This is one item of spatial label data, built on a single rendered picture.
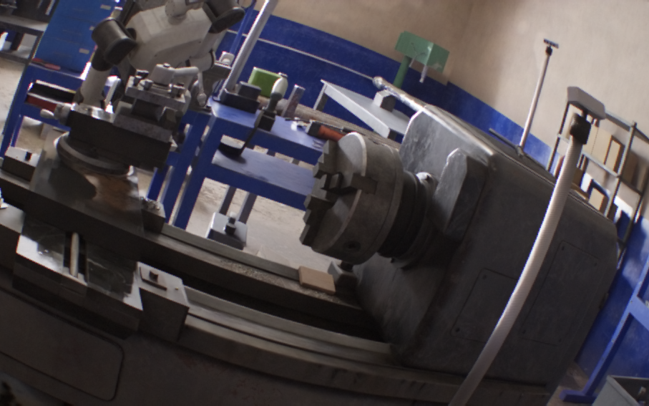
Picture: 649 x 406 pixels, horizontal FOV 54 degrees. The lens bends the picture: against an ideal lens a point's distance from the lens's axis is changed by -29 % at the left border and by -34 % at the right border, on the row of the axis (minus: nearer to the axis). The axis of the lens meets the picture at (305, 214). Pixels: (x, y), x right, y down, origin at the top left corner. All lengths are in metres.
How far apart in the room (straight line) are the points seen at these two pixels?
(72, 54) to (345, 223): 2.17
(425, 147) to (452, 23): 7.66
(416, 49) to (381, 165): 6.90
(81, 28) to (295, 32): 5.67
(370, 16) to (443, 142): 7.34
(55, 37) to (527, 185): 2.51
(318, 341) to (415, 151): 0.53
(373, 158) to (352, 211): 0.11
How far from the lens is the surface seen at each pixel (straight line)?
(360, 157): 1.76
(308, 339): 1.75
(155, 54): 2.35
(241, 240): 3.91
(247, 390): 1.70
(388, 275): 1.97
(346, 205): 1.75
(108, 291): 1.43
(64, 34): 3.62
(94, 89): 2.40
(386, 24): 9.29
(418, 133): 2.05
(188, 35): 2.39
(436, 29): 9.53
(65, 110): 1.97
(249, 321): 1.71
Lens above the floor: 1.44
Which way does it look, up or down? 13 degrees down
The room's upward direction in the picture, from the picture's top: 24 degrees clockwise
